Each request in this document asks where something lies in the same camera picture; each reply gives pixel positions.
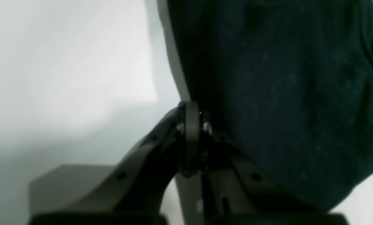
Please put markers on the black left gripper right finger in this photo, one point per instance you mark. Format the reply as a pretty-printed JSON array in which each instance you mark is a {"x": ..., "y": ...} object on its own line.
[{"x": 238, "y": 192}]

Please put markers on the dark printed T-shirt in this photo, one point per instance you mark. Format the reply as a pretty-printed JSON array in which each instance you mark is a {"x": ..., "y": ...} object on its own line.
[{"x": 290, "y": 81}]

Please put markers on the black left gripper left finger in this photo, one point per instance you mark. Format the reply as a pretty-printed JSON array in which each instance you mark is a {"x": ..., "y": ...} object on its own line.
[{"x": 130, "y": 193}]

